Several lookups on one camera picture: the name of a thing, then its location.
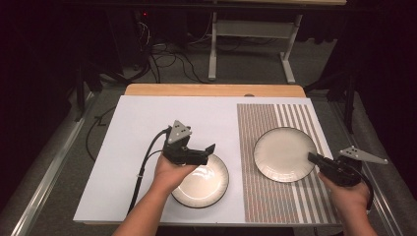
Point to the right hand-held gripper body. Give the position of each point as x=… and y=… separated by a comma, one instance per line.
x=341, y=172

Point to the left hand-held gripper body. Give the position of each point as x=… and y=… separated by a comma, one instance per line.
x=178, y=147

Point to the white plate with dark rim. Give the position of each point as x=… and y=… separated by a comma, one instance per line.
x=282, y=154
x=205, y=187

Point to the person's right hand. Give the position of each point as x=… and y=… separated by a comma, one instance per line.
x=352, y=196

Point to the person's left hand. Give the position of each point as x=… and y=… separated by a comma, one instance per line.
x=168, y=175

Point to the white table sheet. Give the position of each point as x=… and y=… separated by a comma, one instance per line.
x=137, y=131

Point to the wooden table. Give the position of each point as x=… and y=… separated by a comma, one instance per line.
x=213, y=90

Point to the black stand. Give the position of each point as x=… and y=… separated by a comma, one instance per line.
x=350, y=98
x=80, y=91

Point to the striped placemat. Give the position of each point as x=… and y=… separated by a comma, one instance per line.
x=262, y=203

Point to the aluminium floor rail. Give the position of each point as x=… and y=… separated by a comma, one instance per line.
x=383, y=203
x=49, y=170

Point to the white metal desk frame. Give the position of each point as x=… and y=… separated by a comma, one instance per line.
x=252, y=29

